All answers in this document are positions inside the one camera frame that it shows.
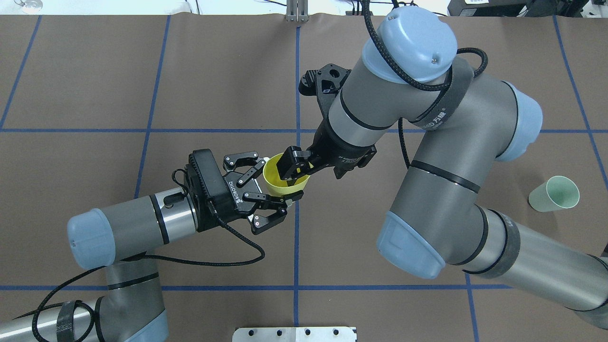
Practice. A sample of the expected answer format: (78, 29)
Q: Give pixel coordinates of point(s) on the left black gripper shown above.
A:
(236, 198)

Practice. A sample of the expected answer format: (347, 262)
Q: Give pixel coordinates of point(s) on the yellow plastic cup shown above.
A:
(277, 187)

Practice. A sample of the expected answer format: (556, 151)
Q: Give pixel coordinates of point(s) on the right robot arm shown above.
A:
(412, 69)

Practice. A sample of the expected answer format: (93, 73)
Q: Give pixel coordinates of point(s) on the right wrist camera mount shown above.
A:
(324, 83)

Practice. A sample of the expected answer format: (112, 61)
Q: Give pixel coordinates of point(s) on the aluminium frame post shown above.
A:
(297, 11)

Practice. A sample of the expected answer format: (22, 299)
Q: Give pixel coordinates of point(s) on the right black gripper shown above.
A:
(338, 153)

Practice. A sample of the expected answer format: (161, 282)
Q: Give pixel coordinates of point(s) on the black power supply box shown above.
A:
(487, 8)

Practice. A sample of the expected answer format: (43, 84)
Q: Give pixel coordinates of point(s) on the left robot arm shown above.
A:
(118, 297)

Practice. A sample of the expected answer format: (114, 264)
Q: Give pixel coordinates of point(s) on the clear tape roll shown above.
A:
(30, 6)

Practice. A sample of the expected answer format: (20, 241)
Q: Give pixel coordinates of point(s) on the green plastic cup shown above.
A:
(557, 193)

